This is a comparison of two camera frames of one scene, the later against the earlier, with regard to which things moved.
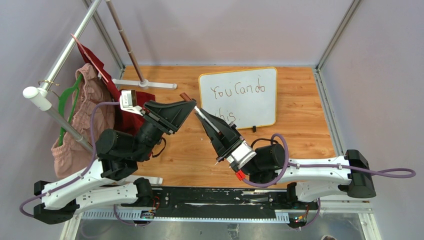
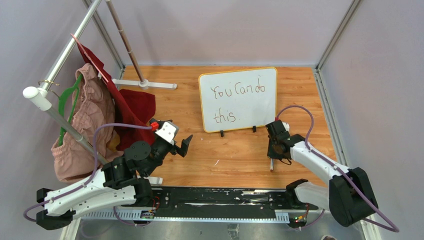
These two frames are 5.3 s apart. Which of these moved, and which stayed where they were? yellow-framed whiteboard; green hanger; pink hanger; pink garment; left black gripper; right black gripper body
Moved: right black gripper body; left black gripper
Stayed: yellow-framed whiteboard; green hanger; pink hanger; pink garment
